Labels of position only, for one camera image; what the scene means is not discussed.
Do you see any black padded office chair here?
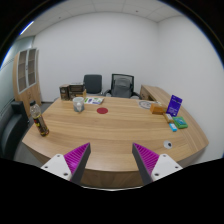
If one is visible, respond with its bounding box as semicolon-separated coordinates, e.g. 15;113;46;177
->
83;73;104;96

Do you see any clear drink bottle black cap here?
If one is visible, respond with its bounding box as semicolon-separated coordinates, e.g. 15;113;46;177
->
29;100;50;137

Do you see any tall brown printed box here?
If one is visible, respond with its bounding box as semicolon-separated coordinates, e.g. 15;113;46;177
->
59;84;70;102

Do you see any round table cable grommet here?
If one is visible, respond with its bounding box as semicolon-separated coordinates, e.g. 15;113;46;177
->
162;139;174;150

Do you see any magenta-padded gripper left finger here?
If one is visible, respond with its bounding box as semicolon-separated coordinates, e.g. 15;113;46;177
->
40;142;92;185

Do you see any purple standing card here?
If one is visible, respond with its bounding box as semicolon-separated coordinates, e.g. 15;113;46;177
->
166;94;184;118

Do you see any long ceiling light panel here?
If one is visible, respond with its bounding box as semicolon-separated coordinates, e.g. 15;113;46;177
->
18;20;35;37

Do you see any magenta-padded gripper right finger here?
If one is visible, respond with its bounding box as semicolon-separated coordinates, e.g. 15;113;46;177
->
131;142;184;186

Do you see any wooden side desk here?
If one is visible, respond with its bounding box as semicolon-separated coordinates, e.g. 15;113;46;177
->
139;84;172;105

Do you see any black mesh office chair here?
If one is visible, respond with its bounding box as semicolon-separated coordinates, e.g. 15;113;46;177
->
103;73;142;100

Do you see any white printed leaflet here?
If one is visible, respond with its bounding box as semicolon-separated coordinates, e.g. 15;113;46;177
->
83;96;105;106

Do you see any small blue box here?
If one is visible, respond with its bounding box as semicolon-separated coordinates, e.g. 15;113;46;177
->
168;122;179;133

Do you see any flat brown gold-printed box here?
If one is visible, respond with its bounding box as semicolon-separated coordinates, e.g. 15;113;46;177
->
68;90;88;101

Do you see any flat round red coaster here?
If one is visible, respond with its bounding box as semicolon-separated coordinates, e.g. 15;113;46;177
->
96;106;109;115

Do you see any white mug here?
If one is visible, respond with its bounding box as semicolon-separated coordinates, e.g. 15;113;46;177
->
72;96;85;113

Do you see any wooden shelf cabinet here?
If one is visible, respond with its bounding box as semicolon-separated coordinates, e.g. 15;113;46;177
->
12;47;42;118

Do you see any small yellow box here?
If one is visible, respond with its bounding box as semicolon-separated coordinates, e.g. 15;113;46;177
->
163;113;174;124

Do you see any orange box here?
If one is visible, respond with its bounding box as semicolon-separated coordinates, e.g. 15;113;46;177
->
149;102;168;115

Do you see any green box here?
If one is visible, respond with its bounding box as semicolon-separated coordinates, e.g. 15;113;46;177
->
172;116;189;130

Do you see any black leather sofa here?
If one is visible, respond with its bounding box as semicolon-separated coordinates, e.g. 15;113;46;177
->
0;100;30;161

